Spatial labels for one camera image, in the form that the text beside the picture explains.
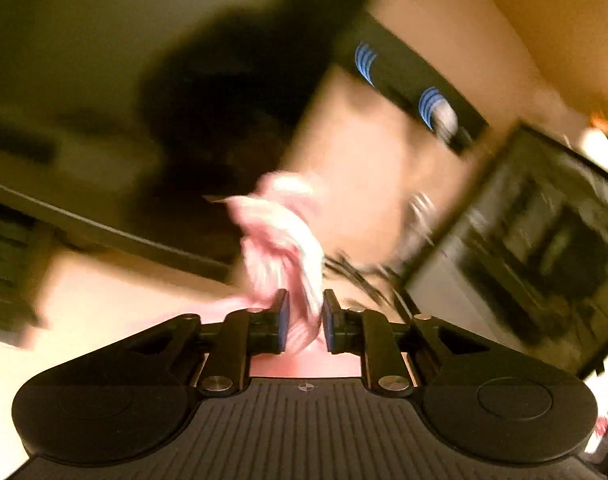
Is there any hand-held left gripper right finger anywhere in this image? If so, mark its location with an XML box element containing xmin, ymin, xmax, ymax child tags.
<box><xmin>323</xmin><ymin>289</ymin><xmax>480</xmax><ymax>396</ymax></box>

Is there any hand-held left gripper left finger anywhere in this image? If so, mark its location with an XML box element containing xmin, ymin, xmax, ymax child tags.
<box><xmin>134</xmin><ymin>289</ymin><xmax>290</xmax><ymax>395</ymax></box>

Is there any pink ribbed sweater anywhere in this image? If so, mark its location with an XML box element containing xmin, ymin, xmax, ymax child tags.
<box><xmin>204</xmin><ymin>172</ymin><xmax>365</xmax><ymax>378</ymax></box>

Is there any black-framed monitor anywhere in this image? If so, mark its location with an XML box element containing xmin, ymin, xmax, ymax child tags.
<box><xmin>403</xmin><ymin>122</ymin><xmax>608</xmax><ymax>381</ymax></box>

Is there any black device with blue lights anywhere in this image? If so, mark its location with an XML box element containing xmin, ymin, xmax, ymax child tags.
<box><xmin>334</xmin><ymin>12</ymin><xmax>490</xmax><ymax>161</ymax></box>

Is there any black keyboard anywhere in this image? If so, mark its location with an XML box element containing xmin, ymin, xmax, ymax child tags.
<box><xmin>0</xmin><ymin>197</ymin><xmax>52</xmax><ymax>333</ymax></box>

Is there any black computer monitor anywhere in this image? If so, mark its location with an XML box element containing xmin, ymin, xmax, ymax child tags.
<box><xmin>0</xmin><ymin>0</ymin><xmax>385</xmax><ymax>281</ymax></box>

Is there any bundle of black cables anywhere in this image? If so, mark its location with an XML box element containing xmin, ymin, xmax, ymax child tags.
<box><xmin>324</xmin><ymin>247</ymin><xmax>415</xmax><ymax>321</ymax></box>

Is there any white plug and cable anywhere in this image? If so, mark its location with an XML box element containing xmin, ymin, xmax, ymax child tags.
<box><xmin>404</xmin><ymin>102</ymin><xmax>462</xmax><ymax>261</ymax></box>

